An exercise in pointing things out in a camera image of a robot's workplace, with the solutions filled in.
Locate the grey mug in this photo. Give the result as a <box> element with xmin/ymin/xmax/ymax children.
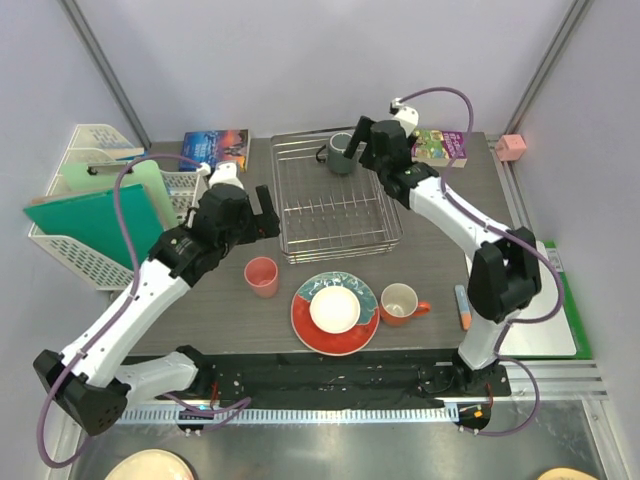
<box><xmin>315</xmin><ymin>132</ymin><xmax>356</xmax><ymax>175</ymax></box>

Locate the pink cup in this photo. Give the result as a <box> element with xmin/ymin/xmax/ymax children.
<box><xmin>244</xmin><ymin>257</ymin><xmax>279</xmax><ymax>299</ymax></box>

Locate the steel wire dish rack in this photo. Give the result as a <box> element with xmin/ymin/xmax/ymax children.
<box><xmin>270</xmin><ymin>127</ymin><xmax>403</xmax><ymax>264</ymax></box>

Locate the orange bowl white inside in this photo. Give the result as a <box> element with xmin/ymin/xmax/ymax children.
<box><xmin>309</xmin><ymin>286</ymin><xmax>360</xmax><ymax>334</ymax></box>

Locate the red and teal floral plate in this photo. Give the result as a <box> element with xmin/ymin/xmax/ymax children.
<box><xmin>290</xmin><ymin>271</ymin><xmax>380</xmax><ymax>356</ymax></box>

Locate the orange mug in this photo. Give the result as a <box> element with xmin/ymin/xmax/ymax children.
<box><xmin>380</xmin><ymin>283</ymin><xmax>432</xmax><ymax>327</ymax></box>

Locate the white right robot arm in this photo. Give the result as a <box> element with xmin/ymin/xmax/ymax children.
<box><xmin>344</xmin><ymin>116</ymin><xmax>541</xmax><ymax>395</ymax></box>

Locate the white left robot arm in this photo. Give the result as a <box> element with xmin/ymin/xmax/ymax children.
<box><xmin>33</xmin><ymin>183</ymin><xmax>280</xmax><ymax>436</ymax></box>

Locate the purple and green book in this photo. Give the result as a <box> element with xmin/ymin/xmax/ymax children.
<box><xmin>412</xmin><ymin>128</ymin><xmax>467</xmax><ymax>168</ymax></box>

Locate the blue sunset cover book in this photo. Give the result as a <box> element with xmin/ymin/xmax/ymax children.
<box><xmin>181</xmin><ymin>129</ymin><xmax>250</xmax><ymax>172</ymax></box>

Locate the pink cube box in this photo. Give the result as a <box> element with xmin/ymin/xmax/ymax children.
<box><xmin>495</xmin><ymin>134</ymin><xmax>527</xmax><ymax>162</ymax></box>

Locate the teal folder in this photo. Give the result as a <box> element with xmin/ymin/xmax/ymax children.
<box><xmin>24</xmin><ymin>184</ymin><xmax>164</xmax><ymax>269</ymax></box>

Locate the light green clipboard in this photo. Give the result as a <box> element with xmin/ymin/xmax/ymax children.
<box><xmin>59</xmin><ymin>161</ymin><xmax>178</xmax><ymax>229</ymax></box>

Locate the orange and blue marker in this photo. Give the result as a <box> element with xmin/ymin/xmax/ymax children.
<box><xmin>454</xmin><ymin>284</ymin><xmax>472</xmax><ymax>331</ymax></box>

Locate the white clipboard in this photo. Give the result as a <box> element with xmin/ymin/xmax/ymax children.
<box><xmin>499</xmin><ymin>241</ymin><xmax>578</xmax><ymax>359</ymax></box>

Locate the cream round object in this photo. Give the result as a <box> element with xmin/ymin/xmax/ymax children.
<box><xmin>105</xmin><ymin>449</ymin><xmax>196</xmax><ymax>480</ymax></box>

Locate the green board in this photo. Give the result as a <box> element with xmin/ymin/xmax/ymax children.
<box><xmin>500</xmin><ymin>241</ymin><xmax>592</xmax><ymax>360</ymax></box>

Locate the tan round object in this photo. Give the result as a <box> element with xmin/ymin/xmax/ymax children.
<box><xmin>537</xmin><ymin>467</ymin><xmax>597</xmax><ymax>480</ymax></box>

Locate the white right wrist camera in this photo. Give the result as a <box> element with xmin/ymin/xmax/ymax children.
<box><xmin>389</xmin><ymin>98</ymin><xmax>419</xmax><ymax>136</ymax></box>

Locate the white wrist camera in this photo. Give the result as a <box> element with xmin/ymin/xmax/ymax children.
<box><xmin>389</xmin><ymin>98</ymin><xmax>419</xmax><ymax>136</ymax></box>
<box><xmin>196</xmin><ymin>161</ymin><xmax>244</xmax><ymax>189</ymax></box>

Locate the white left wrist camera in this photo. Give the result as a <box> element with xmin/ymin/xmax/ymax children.
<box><xmin>196</xmin><ymin>161</ymin><xmax>244</xmax><ymax>189</ymax></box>

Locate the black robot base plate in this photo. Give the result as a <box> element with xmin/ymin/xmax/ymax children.
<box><xmin>173</xmin><ymin>349</ymin><xmax>511</xmax><ymax>410</ymax></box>

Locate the white slotted cable duct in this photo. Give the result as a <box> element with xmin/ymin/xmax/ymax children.
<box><xmin>116</xmin><ymin>403</ymin><xmax>459</xmax><ymax>430</ymax></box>

